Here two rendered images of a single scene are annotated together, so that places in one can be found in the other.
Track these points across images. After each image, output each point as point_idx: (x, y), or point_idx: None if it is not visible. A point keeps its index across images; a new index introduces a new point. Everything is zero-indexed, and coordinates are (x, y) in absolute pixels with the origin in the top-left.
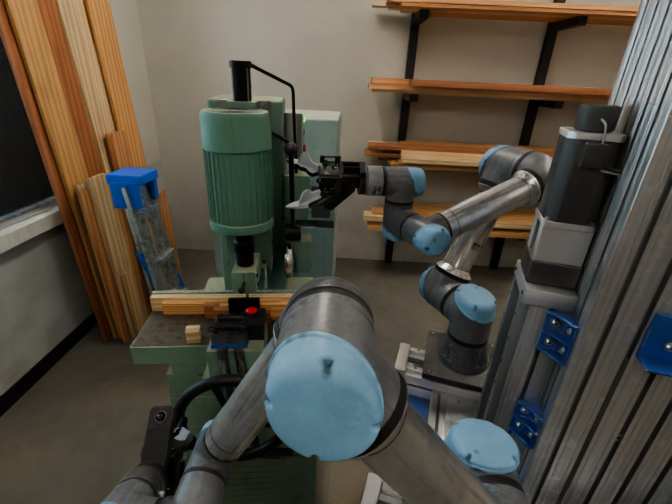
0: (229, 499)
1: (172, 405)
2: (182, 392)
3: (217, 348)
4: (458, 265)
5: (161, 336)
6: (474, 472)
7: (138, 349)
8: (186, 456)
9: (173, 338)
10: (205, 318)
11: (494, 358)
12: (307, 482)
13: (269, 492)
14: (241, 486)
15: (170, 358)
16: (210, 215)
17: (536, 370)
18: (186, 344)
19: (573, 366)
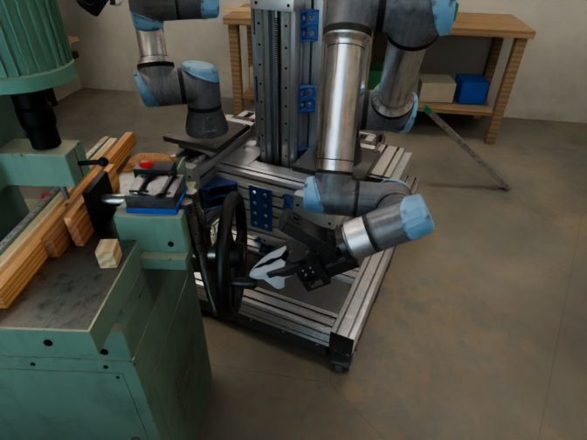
0: (185, 422)
1: (136, 368)
2: (137, 339)
3: (183, 205)
4: (163, 52)
5: (79, 298)
6: (361, 96)
7: (96, 323)
8: (158, 421)
9: (94, 283)
10: (60, 257)
11: (263, 84)
12: (202, 333)
13: (195, 374)
14: (186, 394)
15: (120, 300)
16: (5, 70)
17: (300, 60)
18: (119, 267)
19: (322, 36)
